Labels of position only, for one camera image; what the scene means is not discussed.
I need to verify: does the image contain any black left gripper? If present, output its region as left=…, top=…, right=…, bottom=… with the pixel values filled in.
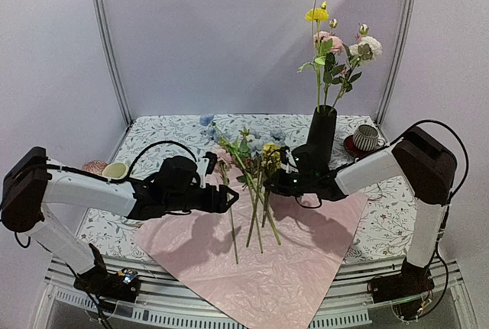
left=165, top=182, right=239, bottom=213

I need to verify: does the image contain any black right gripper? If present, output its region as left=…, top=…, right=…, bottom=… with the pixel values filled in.
left=264, top=168, right=316, bottom=197

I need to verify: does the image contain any light blue hydrangea stem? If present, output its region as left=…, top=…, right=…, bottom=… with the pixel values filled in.
left=246, top=128, right=286, bottom=153

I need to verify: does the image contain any pink wrapping paper sheet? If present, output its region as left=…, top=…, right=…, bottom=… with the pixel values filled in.
left=132, top=168, right=367, bottom=328

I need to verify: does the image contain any white rose stem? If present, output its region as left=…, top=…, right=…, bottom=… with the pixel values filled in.
left=329, top=24, right=383, bottom=109

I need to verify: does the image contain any yellow poppy flower stem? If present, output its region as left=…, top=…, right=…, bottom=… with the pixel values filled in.
left=298, top=0, right=332, bottom=112

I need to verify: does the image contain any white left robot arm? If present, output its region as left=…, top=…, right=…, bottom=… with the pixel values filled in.
left=1, top=147, right=239, bottom=294

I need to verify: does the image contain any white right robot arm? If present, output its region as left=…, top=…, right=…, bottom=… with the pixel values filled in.
left=264, top=123, right=458, bottom=295

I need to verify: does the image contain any tall black vase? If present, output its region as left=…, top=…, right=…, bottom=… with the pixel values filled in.
left=306, top=105, right=337, bottom=164

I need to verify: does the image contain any yellow small flower sprig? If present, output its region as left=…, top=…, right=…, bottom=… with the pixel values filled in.
left=246, top=141, right=286, bottom=248

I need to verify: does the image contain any single pink carnation stem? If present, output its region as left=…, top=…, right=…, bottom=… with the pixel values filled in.
left=213, top=145, right=239, bottom=264

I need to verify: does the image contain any small blue flower stem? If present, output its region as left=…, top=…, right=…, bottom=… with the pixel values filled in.
left=199, top=113, right=264, bottom=256

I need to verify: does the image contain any red round saucer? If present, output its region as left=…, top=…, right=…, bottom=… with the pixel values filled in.
left=343, top=135, right=374, bottom=158

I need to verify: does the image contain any striped ceramic cup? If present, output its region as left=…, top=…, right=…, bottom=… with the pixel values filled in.
left=352, top=124, right=386, bottom=152

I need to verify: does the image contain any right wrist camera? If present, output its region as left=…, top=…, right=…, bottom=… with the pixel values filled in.
left=279, top=147, right=293, bottom=174

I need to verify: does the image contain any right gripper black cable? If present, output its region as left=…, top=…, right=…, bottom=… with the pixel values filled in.
left=292, top=187, right=324, bottom=209

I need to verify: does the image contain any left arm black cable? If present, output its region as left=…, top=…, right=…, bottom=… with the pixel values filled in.
left=0, top=140, right=202, bottom=250

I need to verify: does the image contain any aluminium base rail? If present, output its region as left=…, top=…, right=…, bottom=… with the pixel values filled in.
left=33, top=256, right=478, bottom=328

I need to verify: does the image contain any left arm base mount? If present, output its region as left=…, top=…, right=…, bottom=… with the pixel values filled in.
left=73, top=244, right=141, bottom=303

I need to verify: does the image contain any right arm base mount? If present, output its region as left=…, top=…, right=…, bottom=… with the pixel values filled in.
left=367, top=260, right=435, bottom=321

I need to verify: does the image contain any right aluminium frame post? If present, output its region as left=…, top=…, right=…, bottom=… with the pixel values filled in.
left=374, top=0, right=415, bottom=128

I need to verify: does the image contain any aluminium frame post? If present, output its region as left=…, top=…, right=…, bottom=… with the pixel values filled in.
left=374, top=0, right=415, bottom=128
left=92, top=0, right=134, bottom=127

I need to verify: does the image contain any left aluminium frame post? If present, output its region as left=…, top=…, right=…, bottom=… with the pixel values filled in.
left=92, top=0, right=134, bottom=127

